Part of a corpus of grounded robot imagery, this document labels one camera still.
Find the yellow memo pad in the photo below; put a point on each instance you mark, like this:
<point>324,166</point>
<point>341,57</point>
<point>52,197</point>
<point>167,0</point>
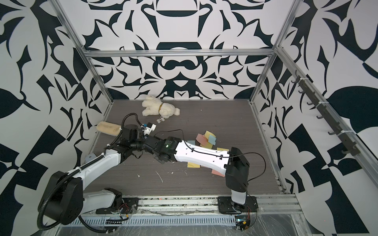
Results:
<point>192,165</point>

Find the torn pink memo page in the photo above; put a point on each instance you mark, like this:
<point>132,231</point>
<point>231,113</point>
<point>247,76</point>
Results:
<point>202,140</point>

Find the torn yellow memo page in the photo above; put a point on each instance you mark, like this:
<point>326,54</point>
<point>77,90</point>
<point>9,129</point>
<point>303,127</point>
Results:
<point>207,133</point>

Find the torn blue memo page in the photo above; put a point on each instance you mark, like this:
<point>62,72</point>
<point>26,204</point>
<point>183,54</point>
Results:
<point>212,139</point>

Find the large pink memo pad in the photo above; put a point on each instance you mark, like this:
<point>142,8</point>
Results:
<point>214,172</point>

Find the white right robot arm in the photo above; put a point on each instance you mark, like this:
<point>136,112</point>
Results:
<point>232,164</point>

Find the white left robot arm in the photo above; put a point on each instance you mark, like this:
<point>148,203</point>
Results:
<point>64,199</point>

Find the beige oval sponge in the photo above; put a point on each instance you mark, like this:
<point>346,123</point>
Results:
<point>108,128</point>

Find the cream plush teddy bear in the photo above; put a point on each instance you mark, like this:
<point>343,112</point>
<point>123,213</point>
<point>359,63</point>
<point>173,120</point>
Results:
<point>154,106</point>

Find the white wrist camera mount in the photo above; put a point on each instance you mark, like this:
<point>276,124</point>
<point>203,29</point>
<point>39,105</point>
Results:
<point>148,128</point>

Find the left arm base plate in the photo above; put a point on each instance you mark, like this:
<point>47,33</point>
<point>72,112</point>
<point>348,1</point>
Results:
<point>122,205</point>

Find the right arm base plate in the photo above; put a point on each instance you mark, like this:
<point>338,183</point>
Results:
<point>227,206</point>

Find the black wall hook rack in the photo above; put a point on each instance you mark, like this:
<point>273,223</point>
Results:
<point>328,114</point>

